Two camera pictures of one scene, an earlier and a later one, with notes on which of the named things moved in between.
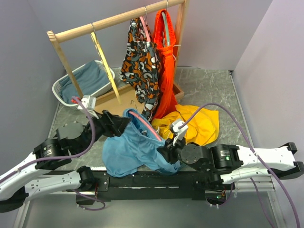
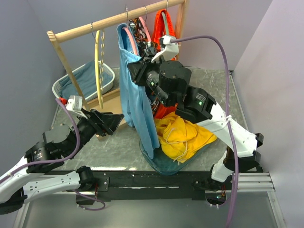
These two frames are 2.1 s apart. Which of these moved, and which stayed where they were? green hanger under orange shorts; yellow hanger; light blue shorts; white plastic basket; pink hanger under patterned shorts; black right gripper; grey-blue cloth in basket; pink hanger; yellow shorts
Moved: light blue shorts; pink hanger; yellow hanger; black right gripper
Stayed: green hanger under orange shorts; pink hanger under patterned shorts; white plastic basket; grey-blue cloth in basket; yellow shorts
